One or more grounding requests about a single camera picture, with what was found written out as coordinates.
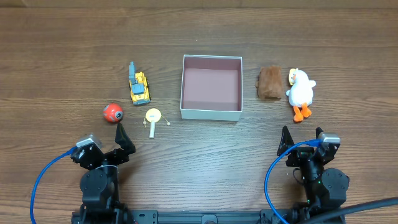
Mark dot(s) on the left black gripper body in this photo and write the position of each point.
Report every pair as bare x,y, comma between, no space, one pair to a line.
107,156

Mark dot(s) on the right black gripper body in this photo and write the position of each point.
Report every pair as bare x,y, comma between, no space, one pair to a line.
305,155

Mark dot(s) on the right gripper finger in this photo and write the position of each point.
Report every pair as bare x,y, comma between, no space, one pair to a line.
286,141
319,132

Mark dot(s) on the red toy ball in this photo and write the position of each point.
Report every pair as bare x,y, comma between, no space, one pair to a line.
113,113

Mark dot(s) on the yellow rattle drum toy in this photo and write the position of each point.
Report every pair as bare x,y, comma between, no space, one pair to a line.
152,117

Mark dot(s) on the white plush duck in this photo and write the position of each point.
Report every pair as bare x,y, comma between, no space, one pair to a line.
300,94

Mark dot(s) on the yellow toy excavator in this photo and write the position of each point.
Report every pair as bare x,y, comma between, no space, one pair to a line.
139,86

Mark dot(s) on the brown plush block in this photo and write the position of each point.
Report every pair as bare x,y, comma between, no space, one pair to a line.
269,83

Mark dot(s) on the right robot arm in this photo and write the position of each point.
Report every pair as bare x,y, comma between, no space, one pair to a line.
325,189

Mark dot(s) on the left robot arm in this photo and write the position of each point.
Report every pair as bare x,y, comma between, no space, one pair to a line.
100,185

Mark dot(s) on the white box pink inside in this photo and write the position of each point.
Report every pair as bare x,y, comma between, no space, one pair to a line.
212,87

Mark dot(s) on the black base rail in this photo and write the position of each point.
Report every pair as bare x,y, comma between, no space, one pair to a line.
155,217

